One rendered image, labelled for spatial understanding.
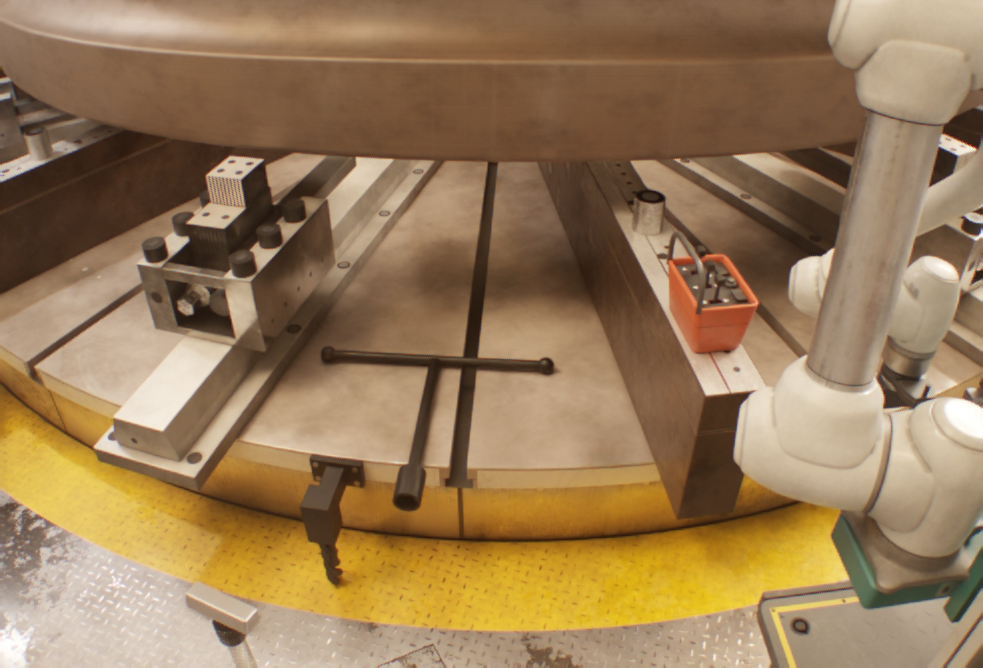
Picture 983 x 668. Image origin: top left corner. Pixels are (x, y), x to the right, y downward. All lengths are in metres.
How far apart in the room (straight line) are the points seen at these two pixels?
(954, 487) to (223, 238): 1.66
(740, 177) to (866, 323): 2.07
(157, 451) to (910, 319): 1.63
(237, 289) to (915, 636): 1.70
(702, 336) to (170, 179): 2.16
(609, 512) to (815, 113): 1.20
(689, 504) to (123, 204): 2.22
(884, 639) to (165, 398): 1.69
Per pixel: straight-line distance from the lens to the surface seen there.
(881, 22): 0.99
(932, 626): 1.84
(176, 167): 3.16
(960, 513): 1.24
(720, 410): 1.62
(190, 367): 2.08
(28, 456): 2.74
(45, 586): 2.35
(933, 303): 1.40
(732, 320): 1.64
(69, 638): 2.22
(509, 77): 1.94
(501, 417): 2.03
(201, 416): 2.02
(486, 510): 2.06
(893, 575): 1.31
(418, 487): 1.82
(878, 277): 1.07
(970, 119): 3.62
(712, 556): 2.20
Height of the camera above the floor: 1.70
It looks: 35 degrees down
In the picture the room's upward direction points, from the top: straight up
